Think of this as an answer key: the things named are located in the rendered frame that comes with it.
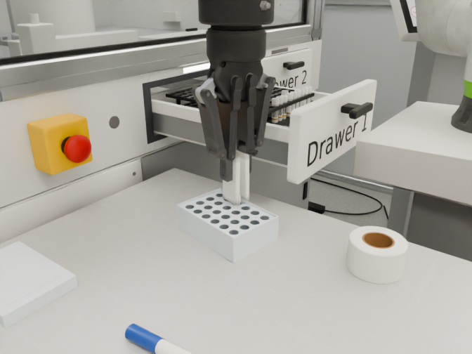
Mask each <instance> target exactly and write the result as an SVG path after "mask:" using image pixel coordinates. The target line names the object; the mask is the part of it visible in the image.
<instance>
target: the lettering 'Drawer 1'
mask: <svg viewBox="0 0 472 354"><path fill-rule="evenodd" d="M364 116H365V123H366V117H367V114H364ZM356 124H358V121H357V122H356V123H354V130H353V138H354V135H355V126H356ZM349 128H350V132H348V129H349ZM366 129H367V127H366V128H365V124H364V129H363V130H362V132H363V131H365V130H366ZM344 131H345V129H344V130H343V135H344ZM350 133H352V126H351V125H350V126H349V127H348V128H347V130H346V142H348V141H349V140H350V139H351V137H350V138H349V139H347V135H348V134H350ZM343 135H342V139H341V131H340V132H339V138H340V146H341V145H342V142H343ZM339 138H338V142H337V133H336V149H337V147H338V144H339ZM330 139H331V140H332V141H331V143H329V144H328V145H327V148H328V147H329V146H330V145H331V148H330V151H331V152H332V146H333V138H332V137H329V138H328V139H327V142H328V140H330ZM324 143H326V140H324V141H323V142H321V145H320V159H321V155H322V146H323V144H324ZM313 144H315V145H316V153H315V158H314V160H313V161H312V162H311V163H309V162H310V146H311V145H313ZM327 148H326V154H327V155H328V154H329V153H330V151H329V152H328V151H327ZM317 151H318V144H317V141H313V142H311V143H309V146H308V165H307V167H308V166H310V165H311V164H312V163H313V162H314V161H315V160H316V157H317Z"/></svg>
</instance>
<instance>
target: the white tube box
mask: <svg viewBox="0 0 472 354"><path fill-rule="evenodd" d="M176 210H177V221H178V228H180V229H181V230H183V231H185V232H186V233H187V234H189V235H191V236H192V237H194V238H195V239H197V240H199V241H200V242H201V243H203V244H205V245H206V246H208V247H209V248H211V249H213V250H214V251H215V252H217V253H218V254H220V255H221V256H223V257H225V258H226V259H228V260H229V261H231V262H233V263H235V262H237V261H239V260H241V259H243V258H244V257H246V256H248V255H250V254H252V253H254V252H256V251H258V250H259V249H262V248H264V247H266V246H268V245H269V244H271V243H273V242H275V241H277V240H278V226H279V216H277V215H275V214H273V213H271V212H269V211H266V210H265V209H262V208H261V207H259V206H256V205H255V204H252V203H251V202H248V201H245V200H243V199H241V202H240V205H239V206H235V205H232V202H229V201H228V200H226V199H223V189H222V188H219V189H217V190H213V191H211V192H208V193H206V194H203V195H200V196H198V197H195V198H192V199H189V200H187V201H184V202H181V203H179V204H177V205H176Z"/></svg>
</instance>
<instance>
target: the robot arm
mask: <svg viewBox="0 0 472 354"><path fill-rule="evenodd" d="M274 7H275V0H198V13H199V22H200V23H202V24H204V25H211V27H210V28H208V29H207V31H206V55H207V57H208V59H209V62H210V67H209V71H208V73H207V80H206V81H205V82H204V83H203V84H202V85H201V86H200V87H198V86H194V87H193V88H192V95H193V97H194V99H195V100H196V102H197V104H198V108H199V114H200V118H201V122H202V128H203V132H204V139H205V143H206V150H207V153H208V154H209V155H211V156H214V157H216V158H219V159H220V177H221V179H222V180H223V199H226V200H228V201H229V202H232V203H233V204H236V205H237V204H239V203H240V195H241V199H243V200H245V201H247V200H249V174H250V173H251V156H252V155H253V156H255V155H257V153H258V150H255V148H256V147H261V146H262V144H263V139H264V135H265V130H266V122H267V117H268V109H269V104H270V97H271V93H272V91H273V89H274V86H275V83H276V78H275V77H271V76H268V75H266V74H265V73H263V66H262V64H261V60H262V59H264V58H265V56H266V31H265V29H264V28H262V25H269V24H271V23H272V22H273V21H274ZM415 7H416V17H417V33H418V35H419V38H420V40H421V42H422V43H423V45H424V46H425V47H426V48H428V49H430V50H431V51H434V52H436V53H442V54H447V55H455V56H460V57H465V58H467V60H466V67H465V72H464V95H463V98H462V101H461V104H460V106H459V107H458V109H457V111H456V112H455V113H454V114H453V115H452V119H451V125H452V126H453V127H454V128H456V129H459V130H461V131H465V132H467V133H472V0H415ZM214 92H216V94H215V93H214ZM215 99H216V100H215ZM255 135H256V137H255ZM236 145H237V149H238V150H239V151H238V150H236Z"/></svg>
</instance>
